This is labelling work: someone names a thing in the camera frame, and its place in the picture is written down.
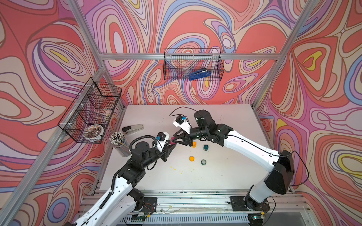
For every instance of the blue stapler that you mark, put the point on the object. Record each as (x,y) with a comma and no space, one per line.
(199,74)

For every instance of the black wire basket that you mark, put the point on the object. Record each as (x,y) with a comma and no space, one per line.
(180,62)
(94,104)

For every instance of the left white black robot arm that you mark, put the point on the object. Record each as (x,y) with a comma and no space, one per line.
(123,198)

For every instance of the grey stapler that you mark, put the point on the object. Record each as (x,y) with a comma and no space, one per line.
(132,129)

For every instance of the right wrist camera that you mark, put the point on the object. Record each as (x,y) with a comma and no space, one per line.
(182,122)

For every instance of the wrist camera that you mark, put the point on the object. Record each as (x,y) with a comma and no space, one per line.
(161,139)
(182,122)

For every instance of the back black wire basket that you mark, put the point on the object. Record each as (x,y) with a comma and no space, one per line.
(180,62)

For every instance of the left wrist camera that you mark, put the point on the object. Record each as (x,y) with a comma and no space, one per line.
(161,139)

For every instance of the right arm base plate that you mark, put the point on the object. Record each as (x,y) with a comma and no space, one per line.
(242,203)

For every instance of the cup of pencils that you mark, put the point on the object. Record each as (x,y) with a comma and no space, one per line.
(119,142)

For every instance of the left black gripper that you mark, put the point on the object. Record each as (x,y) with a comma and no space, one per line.
(166,151)

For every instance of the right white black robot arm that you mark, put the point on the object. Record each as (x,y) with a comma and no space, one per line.
(279,165)

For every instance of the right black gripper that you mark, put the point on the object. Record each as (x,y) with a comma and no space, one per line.
(185,138)

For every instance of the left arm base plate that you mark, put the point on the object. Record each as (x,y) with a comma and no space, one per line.
(149,205)

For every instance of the left black wire basket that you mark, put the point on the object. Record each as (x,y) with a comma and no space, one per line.
(94,104)

